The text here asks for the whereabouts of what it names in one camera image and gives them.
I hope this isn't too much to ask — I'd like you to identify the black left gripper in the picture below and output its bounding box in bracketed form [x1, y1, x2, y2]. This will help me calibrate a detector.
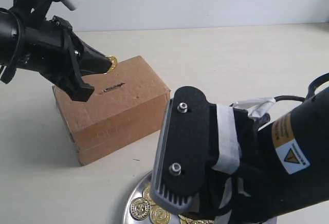
[16, 16, 111, 102]

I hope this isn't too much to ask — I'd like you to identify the black taped right gripper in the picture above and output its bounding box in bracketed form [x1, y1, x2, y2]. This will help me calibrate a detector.
[190, 104, 257, 223]

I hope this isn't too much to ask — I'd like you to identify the gold coin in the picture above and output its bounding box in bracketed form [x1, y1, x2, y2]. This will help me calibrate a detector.
[130, 197, 151, 220]
[142, 183, 156, 206]
[150, 206, 171, 224]
[106, 55, 118, 74]

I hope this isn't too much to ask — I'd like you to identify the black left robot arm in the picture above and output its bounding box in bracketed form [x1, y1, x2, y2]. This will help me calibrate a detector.
[1, 9, 113, 102]

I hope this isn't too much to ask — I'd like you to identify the brown cardboard slotted box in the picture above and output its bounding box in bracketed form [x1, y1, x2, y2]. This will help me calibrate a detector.
[52, 56, 170, 166]

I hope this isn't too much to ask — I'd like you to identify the round steel plate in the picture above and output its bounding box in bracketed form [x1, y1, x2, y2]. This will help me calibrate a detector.
[122, 170, 278, 224]

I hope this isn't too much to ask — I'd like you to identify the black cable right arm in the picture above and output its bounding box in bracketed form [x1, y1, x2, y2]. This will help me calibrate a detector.
[272, 72, 329, 103]

